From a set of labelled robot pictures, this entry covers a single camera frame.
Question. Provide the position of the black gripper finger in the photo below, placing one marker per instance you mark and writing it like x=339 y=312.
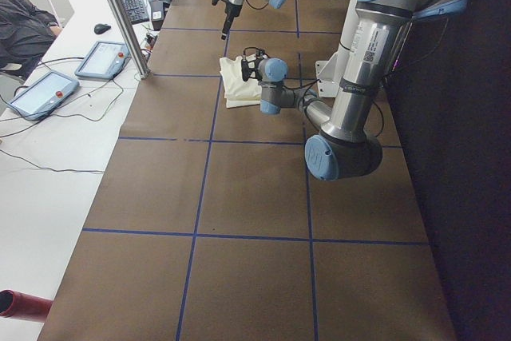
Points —
x=226 y=28

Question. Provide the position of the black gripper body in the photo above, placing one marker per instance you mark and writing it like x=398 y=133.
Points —
x=253 y=67
x=230 y=9

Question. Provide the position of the cream long sleeve cat shirt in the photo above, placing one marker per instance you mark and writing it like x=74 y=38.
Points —
x=237 y=92

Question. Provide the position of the small black box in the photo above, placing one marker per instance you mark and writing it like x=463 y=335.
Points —
x=156 y=14

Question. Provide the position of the black keyboard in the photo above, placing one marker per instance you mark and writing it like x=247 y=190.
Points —
x=136 y=11

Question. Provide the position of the black computer mouse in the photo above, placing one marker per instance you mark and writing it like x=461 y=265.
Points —
x=101 y=28

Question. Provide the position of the far teach pendant tablet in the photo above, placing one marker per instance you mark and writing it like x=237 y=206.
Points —
x=104 y=61

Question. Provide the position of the teach pendant tablet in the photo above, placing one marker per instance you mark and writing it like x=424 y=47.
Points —
x=42 y=97
x=104 y=61

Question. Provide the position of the seated person in black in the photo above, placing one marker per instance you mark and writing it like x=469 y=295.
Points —
x=26 y=34

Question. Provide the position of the near teach pendant tablet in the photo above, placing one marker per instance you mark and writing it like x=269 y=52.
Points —
x=42 y=97

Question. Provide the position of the aluminium frame post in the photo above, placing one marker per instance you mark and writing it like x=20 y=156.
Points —
x=129 y=36

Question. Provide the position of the red cylindrical post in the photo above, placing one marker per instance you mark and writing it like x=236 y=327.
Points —
x=17 y=305

